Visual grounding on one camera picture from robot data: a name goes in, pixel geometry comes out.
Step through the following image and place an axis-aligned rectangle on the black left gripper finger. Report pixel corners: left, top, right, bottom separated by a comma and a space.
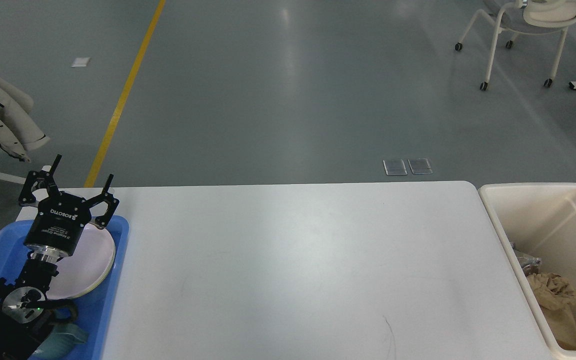
84, 173, 119, 230
18, 153, 62, 207

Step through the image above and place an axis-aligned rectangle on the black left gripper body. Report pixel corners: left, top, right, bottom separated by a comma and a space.
23, 191, 92, 258

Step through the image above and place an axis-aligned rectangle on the beige plastic bin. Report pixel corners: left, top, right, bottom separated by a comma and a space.
478, 183, 576, 360

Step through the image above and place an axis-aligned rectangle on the clear plastic bag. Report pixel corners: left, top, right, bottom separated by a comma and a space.
510, 241, 543, 277

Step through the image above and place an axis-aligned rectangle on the white floor plate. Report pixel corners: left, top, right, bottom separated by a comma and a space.
71, 57, 91, 68

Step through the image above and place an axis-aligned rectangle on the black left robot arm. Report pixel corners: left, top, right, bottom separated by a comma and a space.
0, 154, 120, 360

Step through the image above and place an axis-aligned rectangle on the white chair on wheels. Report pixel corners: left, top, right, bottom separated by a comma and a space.
454, 0, 576, 91

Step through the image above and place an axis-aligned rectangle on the grey floor socket cover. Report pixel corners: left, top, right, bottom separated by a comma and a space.
407, 158, 434, 175
382, 159, 409, 176

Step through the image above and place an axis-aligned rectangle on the brown paper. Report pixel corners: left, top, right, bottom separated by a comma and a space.
526, 272, 576, 311

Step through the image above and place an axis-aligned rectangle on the brown paper bag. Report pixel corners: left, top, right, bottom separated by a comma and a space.
540, 304, 576, 351

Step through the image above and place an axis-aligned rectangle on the blue plastic tray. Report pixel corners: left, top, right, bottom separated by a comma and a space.
0, 215, 130, 360

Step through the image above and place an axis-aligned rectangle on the dark teal mug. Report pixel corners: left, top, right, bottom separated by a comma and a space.
30, 323, 89, 360

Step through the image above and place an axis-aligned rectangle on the pink plate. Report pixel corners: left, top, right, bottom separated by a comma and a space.
46, 224, 116, 300

